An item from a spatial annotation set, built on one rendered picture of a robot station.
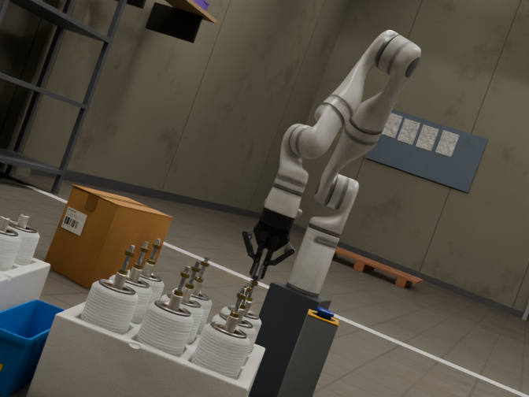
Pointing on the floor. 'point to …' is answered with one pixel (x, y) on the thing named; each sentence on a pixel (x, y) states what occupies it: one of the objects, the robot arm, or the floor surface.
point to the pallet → (379, 268)
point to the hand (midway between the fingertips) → (257, 271)
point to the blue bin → (23, 342)
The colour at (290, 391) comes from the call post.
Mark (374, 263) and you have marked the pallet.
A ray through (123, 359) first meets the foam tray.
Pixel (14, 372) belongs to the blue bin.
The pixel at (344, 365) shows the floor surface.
